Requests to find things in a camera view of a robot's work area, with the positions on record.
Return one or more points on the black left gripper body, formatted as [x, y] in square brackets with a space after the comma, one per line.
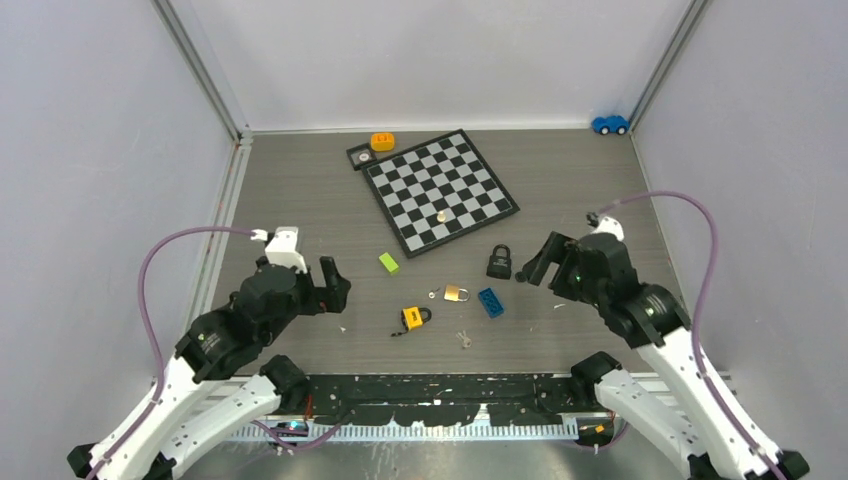
[309, 298]

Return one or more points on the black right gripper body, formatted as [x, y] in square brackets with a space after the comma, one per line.
[566, 281]

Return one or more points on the yellow padlock black shackle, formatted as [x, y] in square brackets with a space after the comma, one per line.
[413, 318]

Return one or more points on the small brass padlock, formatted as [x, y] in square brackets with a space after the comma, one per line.
[454, 293]

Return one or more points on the silver keys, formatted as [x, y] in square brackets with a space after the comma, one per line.
[465, 340]

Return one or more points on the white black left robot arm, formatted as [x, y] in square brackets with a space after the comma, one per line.
[163, 437]

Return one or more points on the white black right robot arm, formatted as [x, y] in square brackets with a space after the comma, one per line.
[708, 435]

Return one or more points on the blue toy brick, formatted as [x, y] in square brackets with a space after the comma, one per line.
[491, 303]

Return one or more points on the green toy block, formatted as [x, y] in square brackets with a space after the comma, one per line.
[389, 263]

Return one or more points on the black white chessboard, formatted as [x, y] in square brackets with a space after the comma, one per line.
[447, 173]

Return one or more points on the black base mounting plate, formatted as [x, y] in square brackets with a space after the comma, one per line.
[442, 400]

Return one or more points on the small black square tray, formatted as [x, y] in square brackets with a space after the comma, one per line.
[360, 155]

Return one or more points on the orange toy block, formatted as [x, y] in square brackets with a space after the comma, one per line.
[382, 141]

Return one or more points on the blue toy car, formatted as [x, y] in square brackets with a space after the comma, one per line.
[605, 125]

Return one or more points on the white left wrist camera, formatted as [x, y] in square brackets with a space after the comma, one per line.
[282, 247]

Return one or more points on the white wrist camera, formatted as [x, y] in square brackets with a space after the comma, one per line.
[282, 247]
[605, 224]

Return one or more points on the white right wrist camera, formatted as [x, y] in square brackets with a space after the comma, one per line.
[605, 224]

